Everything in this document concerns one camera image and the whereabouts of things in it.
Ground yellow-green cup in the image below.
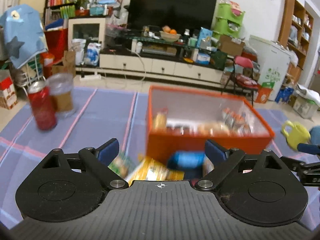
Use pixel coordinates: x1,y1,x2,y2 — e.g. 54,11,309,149
281,121,311,151

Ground row of orange white packets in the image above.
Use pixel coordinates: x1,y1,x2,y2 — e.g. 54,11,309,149
222,107,252,136

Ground red folding chair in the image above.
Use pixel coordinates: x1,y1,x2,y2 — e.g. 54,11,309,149
221,56,260,105

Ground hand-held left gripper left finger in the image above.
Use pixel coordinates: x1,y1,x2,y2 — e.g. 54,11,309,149
41,138,129,190

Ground yellow snack packet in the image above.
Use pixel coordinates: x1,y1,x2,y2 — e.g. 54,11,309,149
124,155,185,182

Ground green plastic drawers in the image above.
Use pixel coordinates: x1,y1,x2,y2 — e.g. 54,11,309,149
212,1,247,40

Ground white chest freezer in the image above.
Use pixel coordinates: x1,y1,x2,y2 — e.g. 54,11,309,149
249,34,292,100

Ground tan snack packet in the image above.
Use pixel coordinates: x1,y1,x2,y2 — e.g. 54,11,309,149
153,109,167,130

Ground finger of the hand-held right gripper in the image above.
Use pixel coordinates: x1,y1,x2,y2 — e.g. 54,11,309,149
297,142,320,154
280,156,320,187

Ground orange cardboard box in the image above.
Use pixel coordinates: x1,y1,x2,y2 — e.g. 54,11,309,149
146,85,275,164

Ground blue white bag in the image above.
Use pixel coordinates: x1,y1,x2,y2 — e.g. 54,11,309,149
84,42,102,67

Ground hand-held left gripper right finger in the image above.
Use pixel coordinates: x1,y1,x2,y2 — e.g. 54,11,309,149
195,139,283,191

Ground green snack packet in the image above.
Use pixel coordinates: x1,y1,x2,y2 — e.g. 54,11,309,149
108,152,135,178

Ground red white carton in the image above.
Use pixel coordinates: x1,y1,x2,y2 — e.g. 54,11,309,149
0,69,18,110

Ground brown cardboard sheet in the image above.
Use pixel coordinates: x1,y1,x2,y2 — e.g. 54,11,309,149
51,50,77,78

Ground blue snack packet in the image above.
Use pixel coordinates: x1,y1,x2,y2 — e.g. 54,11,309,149
167,151,208,170

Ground red drink can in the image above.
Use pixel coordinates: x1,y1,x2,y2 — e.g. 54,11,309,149
27,81,58,130

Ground brown cardboard box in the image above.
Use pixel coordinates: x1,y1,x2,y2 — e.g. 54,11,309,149
217,34,245,57

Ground white glass-door cabinet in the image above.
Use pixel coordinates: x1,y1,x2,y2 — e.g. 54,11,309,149
68,17,107,53

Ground beige fruit bowl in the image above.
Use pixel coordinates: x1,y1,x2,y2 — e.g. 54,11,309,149
159,31,181,42

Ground orange green carton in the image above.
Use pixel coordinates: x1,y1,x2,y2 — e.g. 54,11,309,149
255,82,274,104

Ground white power strip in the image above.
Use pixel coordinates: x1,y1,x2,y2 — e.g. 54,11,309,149
79,74,102,81

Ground wooden shelf unit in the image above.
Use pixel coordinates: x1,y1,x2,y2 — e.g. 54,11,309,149
278,0,314,85

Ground black television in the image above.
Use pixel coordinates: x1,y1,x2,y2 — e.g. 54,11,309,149
127,0,218,32

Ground light blue box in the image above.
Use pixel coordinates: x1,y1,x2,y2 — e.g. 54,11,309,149
199,27,213,48

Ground bread snack packet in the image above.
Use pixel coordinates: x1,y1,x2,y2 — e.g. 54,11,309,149
197,122,229,136

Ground red gift bag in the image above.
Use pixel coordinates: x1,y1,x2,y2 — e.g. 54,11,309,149
44,29,69,65

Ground purple checked tablecloth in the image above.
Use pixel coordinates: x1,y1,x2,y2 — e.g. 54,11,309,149
0,86,320,230

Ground white storage box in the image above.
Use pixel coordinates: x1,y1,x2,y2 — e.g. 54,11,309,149
292,84,320,119

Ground blue star cloth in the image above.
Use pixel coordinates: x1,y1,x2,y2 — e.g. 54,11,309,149
0,4,49,69

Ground clear plastic jar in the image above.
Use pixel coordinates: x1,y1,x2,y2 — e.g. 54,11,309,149
47,74,77,117

